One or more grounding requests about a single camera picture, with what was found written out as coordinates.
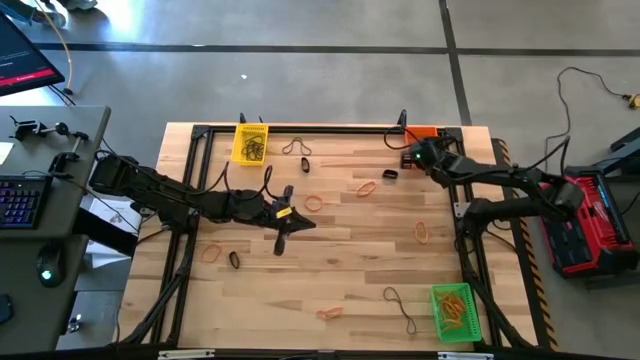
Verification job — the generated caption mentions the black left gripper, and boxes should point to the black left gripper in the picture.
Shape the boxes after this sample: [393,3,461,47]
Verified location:
[262,185,317,257]

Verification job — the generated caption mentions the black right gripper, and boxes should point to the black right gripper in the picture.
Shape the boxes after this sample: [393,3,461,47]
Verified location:
[401,139,451,174]

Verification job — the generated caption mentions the yellow plastic basket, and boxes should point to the yellow plastic basket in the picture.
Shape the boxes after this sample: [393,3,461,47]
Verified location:
[230,123,270,167]

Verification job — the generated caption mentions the orange plastic basket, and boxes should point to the orange plastic basket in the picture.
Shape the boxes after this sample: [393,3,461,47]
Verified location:
[405,126,440,144]

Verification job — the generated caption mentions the yellow black hazard strip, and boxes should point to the yellow black hazard strip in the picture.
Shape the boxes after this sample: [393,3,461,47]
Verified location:
[492,138,560,351]

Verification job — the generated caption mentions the green plastic basket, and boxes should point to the green plastic basket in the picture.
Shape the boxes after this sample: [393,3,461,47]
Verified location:
[430,282,483,345]

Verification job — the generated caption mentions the white papers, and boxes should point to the white papers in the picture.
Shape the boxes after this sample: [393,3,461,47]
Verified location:
[79,194,144,281]

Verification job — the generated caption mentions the red black tool case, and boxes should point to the red black tool case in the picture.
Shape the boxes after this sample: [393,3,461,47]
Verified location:
[539,167,640,279]

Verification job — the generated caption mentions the dark blue black case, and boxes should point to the dark blue black case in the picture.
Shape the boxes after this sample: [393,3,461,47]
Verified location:
[562,127,640,176]

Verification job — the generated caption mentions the black desk clamp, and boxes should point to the black desk clamp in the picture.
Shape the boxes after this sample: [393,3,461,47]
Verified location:
[47,135,85,177]
[8,115,90,144]

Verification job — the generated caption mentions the black computer mouse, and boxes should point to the black computer mouse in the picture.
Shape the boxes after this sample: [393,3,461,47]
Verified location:
[35,243,66,289]

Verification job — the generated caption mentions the black keyboard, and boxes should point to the black keyboard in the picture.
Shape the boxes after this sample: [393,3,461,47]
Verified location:
[0,174,54,231]

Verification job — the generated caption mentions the grey desk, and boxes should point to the grey desk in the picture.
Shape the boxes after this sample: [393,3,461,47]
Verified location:
[0,104,112,354]

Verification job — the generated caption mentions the black computer monitor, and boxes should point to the black computer monitor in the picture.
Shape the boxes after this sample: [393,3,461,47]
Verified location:
[0,9,66,98]

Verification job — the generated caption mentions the person's leg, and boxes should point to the person's leg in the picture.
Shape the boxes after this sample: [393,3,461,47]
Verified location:
[0,0,67,29]

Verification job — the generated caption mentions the black aluminium table frame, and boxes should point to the black aluminium table frame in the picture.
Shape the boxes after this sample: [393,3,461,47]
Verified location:
[117,109,539,351]

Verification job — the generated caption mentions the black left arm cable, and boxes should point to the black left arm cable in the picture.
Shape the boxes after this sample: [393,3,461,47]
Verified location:
[219,162,275,197]

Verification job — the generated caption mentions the silver metal bracket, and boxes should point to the silver metal bracket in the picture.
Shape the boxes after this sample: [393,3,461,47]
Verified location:
[157,348,216,360]
[437,351,495,360]

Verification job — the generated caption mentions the black floor cable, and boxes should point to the black floor cable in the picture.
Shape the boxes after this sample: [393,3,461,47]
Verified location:
[543,65,632,181]

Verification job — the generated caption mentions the yellow cable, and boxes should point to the yellow cable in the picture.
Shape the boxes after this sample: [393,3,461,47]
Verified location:
[32,0,75,96]

